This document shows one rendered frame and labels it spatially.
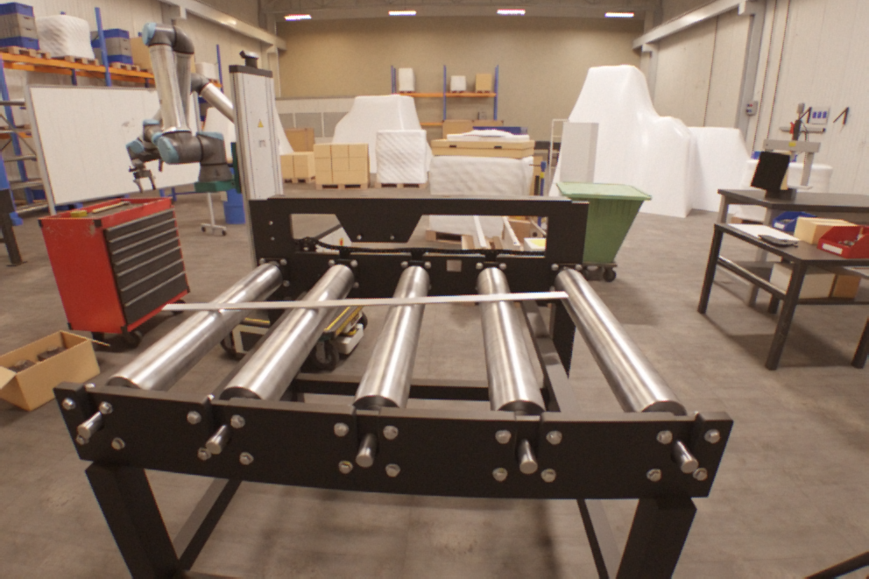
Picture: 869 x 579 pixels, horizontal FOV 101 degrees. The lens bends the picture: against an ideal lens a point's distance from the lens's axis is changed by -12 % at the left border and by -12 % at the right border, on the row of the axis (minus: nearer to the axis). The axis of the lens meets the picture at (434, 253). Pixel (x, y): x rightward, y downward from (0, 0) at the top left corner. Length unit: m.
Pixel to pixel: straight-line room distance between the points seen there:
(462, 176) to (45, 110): 4.48
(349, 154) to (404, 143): 1.30
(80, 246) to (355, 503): 2.32
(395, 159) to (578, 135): 5.52
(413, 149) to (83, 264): 7.54
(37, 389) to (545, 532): 2.71
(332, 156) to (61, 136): 5.71
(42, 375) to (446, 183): 4.04
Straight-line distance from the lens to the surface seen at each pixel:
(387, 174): 9.74
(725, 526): 2.09
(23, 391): 3.05
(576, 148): 5.05
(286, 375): 1.05
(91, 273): 3.26
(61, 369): 3.11
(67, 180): 5.62
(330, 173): 9.83
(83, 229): 3.18
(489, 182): 4.79
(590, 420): 0.81
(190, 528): 1.52
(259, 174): 2.67
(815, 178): 7.75
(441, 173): 5.01
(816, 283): 3.30
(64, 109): 5.64
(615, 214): 3.92
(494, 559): 1.73
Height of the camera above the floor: 1.43
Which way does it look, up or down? 18 degrees down
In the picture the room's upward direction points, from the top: straight up
